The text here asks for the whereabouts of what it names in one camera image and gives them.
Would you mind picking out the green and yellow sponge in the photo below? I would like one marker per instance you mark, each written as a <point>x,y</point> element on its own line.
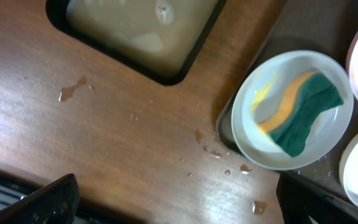
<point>304,99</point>

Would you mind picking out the light grey plate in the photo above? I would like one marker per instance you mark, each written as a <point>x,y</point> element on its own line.
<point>259,97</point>

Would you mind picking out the large dark serving tray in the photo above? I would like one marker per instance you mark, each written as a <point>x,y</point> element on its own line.
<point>329,27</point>

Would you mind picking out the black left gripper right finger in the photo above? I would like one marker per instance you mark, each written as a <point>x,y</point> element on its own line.
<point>302,201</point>

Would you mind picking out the black water basin tray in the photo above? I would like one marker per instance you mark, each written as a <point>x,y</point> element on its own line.
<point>157,38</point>

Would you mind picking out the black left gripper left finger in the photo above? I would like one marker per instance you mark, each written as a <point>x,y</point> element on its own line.
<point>55,203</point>

